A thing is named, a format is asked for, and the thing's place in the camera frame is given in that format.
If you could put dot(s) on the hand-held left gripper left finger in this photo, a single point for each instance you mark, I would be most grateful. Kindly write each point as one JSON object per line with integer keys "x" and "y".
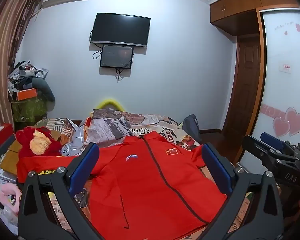
{"x": 83, "y": 170}

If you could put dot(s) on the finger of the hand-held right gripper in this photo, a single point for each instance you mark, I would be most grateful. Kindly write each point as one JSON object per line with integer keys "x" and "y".
{"x": 272, "y": 140}
{"x": 255, "y": 147}

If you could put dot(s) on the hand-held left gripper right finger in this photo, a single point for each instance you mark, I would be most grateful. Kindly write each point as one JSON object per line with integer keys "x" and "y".
{"x": 216, "y": 170}

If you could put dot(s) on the red zip jacket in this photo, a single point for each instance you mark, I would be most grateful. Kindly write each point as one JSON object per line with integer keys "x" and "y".
{"x": 145, "y": 180}

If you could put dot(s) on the grey-blue cloth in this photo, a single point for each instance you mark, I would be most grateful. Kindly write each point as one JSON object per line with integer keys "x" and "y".
{"x": 75, "y": 138}

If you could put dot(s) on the dark grey backpack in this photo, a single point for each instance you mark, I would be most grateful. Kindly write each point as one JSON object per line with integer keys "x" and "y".
{"x": 191, "y": 127}

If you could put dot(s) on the orange patchwork pillow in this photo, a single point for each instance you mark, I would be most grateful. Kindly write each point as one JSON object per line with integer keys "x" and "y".
{"x": 57, "y": 127}

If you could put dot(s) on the printed folded quilt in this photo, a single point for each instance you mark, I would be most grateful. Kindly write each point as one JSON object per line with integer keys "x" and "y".
{"x": 115, "y": 126}

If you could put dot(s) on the red plush bird toy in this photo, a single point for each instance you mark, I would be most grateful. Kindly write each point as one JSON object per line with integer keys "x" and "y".
{"x": 32, "y": 140}

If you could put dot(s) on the white heart-print wardrobe door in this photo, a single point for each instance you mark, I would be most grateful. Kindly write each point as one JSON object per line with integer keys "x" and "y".
{"x": 285, "y": 80}

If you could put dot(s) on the yellow curved object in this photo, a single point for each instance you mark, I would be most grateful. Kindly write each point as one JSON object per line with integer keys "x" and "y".
{"x": 110, "y": 103}

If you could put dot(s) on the brown cardboard box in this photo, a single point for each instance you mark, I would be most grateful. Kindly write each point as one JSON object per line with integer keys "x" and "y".
{"x": 11, "y": 157}

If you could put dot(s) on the pink plush toy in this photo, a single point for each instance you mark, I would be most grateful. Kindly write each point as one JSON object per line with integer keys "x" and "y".
{"x": 8, "y": 193}

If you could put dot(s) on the pile of printed papers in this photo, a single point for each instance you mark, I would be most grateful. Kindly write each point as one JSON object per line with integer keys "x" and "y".
{"x": 0, "y": 177}

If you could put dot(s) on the dark grey cushion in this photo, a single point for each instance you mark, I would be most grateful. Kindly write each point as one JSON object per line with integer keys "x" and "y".
{"x": 46, "y": 90}

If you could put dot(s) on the red and white box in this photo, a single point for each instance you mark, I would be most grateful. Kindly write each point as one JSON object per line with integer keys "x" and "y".
{"x": 1, "y": 136}

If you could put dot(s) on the orange box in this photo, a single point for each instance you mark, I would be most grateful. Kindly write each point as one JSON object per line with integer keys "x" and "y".
{"x": 27, "y": 94}

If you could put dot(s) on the pile of clutter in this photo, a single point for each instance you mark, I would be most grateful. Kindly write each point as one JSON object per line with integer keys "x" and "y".
{"x": 25, "y": 72}

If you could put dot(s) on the wooden overhead cabinet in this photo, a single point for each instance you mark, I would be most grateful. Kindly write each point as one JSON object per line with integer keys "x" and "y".
{"x": 240, "y": 5}

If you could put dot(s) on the brown striped curtain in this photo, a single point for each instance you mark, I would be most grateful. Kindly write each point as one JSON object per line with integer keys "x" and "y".
{"x": 7, "y": 42}

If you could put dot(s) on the small black wall monitor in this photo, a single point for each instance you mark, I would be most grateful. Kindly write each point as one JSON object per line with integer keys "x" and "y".
{"x": 117, "y": 56}

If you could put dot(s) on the black wall television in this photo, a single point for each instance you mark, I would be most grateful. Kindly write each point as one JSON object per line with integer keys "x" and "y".
{"x": 120, "y": 30}

